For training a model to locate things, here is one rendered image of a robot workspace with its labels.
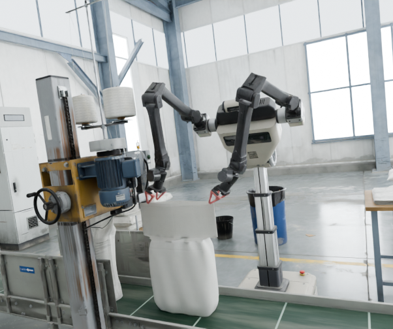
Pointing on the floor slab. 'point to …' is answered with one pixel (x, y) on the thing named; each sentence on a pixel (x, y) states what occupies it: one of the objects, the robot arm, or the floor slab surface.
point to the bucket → (224, 226)
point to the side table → (379, 243)
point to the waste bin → (279, 205)
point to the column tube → (61, 138)
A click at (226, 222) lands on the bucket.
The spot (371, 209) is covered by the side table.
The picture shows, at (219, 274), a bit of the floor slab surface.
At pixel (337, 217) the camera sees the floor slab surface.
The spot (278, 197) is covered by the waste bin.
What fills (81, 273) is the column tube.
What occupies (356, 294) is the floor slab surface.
